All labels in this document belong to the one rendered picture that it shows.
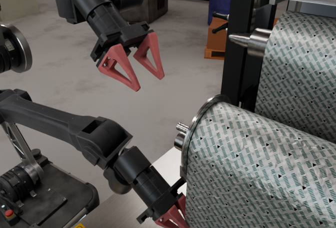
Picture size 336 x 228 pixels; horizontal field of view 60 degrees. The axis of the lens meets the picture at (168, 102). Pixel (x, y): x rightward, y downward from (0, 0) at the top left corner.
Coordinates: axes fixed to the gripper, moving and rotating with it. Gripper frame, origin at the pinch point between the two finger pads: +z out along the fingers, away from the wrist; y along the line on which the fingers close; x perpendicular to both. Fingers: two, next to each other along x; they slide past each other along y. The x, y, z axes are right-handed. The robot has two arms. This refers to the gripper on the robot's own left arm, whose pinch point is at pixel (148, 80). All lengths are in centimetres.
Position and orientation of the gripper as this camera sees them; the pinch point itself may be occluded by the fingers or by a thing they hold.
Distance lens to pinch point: 50.3
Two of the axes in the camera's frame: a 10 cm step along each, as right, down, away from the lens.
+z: 5.8, 8.1, -1.0
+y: -6.5, 3.9, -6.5
